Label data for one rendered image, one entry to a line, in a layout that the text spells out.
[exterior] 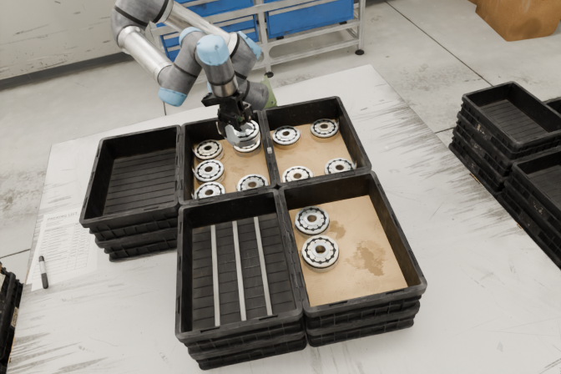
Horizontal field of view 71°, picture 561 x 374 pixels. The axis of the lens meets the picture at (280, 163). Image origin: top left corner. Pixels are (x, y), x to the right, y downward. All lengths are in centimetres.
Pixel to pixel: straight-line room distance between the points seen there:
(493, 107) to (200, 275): 171
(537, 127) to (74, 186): 210
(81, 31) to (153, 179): 275
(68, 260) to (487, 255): 138
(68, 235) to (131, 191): 30
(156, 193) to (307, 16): 223
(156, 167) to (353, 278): 82
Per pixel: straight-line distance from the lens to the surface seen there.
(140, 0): 143
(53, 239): 166
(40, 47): 420
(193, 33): 114
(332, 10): 336
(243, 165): 141
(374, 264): 115
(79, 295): 147
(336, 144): 145
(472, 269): 135
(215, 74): 105
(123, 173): 155
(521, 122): 225
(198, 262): 120
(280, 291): 111
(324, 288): 110
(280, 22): 324
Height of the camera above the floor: 181
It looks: 45 degrees down
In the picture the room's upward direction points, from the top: 8 degrees counter-clockwise
